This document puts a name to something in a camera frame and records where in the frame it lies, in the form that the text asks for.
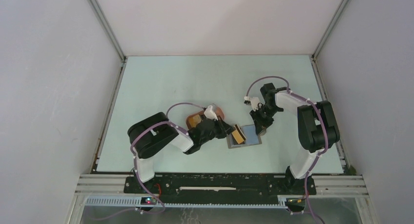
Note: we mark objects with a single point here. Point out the left controller board red led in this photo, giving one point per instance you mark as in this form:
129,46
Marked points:
148,201

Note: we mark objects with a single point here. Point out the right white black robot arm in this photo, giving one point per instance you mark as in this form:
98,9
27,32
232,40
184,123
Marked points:
317,126

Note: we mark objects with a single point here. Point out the pink oval tray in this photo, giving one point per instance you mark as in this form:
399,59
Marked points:
219,113

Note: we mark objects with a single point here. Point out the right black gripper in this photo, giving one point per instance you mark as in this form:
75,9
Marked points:
258,122

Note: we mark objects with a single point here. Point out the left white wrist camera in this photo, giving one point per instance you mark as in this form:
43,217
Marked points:
210,112

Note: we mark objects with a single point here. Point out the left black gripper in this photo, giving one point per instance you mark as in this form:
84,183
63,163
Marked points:
224,129

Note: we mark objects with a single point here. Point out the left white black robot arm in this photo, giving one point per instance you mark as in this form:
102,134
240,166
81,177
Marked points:
149,136

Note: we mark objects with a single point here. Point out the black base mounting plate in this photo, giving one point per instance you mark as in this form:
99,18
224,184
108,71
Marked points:
221,188

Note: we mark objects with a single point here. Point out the grey card holder wallet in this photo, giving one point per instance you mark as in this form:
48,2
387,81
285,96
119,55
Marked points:
243,136

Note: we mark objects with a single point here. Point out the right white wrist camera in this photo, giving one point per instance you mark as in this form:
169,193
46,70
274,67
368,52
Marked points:
254,102

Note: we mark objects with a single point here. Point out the aluminium frame rail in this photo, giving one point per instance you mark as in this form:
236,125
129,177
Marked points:
326,186

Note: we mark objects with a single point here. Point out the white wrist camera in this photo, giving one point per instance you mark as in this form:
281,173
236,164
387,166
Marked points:
210,112
254,102

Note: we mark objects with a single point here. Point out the right controller board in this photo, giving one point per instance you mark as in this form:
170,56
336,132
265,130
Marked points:
296,202

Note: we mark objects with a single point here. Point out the yellow credit card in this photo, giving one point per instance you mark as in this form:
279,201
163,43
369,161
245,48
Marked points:
194,120

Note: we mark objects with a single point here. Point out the white cable duct strip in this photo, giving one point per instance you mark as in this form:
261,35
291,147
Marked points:
118,201

